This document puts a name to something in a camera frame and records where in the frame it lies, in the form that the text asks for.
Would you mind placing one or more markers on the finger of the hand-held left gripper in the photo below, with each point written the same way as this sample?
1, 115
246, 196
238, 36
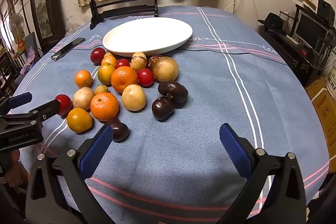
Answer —
50, 108
21, 98

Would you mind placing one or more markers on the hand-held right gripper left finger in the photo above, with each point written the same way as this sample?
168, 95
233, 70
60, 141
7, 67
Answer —
98, 148

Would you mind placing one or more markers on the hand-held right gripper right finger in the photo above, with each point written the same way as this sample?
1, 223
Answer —
233, 148

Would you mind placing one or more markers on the red plum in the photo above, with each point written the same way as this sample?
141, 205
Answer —
65, 104
145, 77
122, 63
97, 55

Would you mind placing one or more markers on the dark purple plum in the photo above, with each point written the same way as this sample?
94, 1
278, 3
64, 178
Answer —
120, 130

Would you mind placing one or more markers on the yellow-orange mandarin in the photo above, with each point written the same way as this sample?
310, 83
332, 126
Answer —
79, 120

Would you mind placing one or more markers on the tan passion fruit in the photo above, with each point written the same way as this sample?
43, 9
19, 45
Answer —
165, 69
82, 98

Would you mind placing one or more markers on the large orange mandarin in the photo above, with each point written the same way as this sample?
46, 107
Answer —
104, 106
124, 79

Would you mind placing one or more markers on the small orange mandarin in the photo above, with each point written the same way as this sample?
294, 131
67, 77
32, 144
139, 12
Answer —
83, 79
108, 60

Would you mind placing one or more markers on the small yellow kumquat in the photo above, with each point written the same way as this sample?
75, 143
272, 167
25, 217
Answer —
101, 88
108, 54

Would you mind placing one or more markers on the yellow passion fruit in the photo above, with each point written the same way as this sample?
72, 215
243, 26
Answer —
134, 97

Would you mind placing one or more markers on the green-yellow mandarin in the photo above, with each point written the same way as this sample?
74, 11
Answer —
105, 74

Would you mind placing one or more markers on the dark purple passion fruit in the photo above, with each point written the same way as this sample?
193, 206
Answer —
174, 91
161, 108

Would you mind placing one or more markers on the pale striped round fruit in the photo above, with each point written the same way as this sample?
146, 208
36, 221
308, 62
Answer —
138, 62

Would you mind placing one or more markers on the dark red-brown round fruit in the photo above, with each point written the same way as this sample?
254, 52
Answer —
153, 61

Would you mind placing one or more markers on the white oval plate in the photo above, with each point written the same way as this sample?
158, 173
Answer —
147, 35

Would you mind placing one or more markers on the person's left hand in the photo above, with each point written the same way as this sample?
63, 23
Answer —
17, 169

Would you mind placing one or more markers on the purple cloth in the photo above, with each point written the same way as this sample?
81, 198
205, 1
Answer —
29, 60

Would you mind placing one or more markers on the blue striped tablecloth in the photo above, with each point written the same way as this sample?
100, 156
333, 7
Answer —
199, 121

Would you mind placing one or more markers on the dark chair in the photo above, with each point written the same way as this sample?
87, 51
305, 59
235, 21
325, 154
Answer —
32, 43

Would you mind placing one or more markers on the black smartphone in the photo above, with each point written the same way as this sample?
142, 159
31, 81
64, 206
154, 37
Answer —
67, 49

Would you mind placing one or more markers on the white standing fan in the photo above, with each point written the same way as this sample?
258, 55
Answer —
16, 22

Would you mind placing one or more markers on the clear plastic bag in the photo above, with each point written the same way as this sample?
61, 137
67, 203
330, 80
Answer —
73, 27

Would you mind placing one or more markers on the dark wood framed painting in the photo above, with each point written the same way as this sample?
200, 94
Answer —
42, 11

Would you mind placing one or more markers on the large cardboard box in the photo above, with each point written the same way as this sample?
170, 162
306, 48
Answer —
325, 113

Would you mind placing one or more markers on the small cardboard box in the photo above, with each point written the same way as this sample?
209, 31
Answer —
316, 86

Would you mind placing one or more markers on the black computer desk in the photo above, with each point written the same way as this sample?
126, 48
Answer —
283, 48

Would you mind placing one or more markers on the black hat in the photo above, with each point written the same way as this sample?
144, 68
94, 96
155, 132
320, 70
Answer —
273, 19

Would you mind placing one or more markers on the black computer monitor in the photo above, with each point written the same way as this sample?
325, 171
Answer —
309, 28

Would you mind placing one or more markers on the white cushion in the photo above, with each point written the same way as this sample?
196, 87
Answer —
189, 1

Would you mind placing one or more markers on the long wooden box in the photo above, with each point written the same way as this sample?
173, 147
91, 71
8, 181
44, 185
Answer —
305, 1

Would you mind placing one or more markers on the black speaker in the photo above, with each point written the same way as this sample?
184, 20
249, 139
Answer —
325, 8

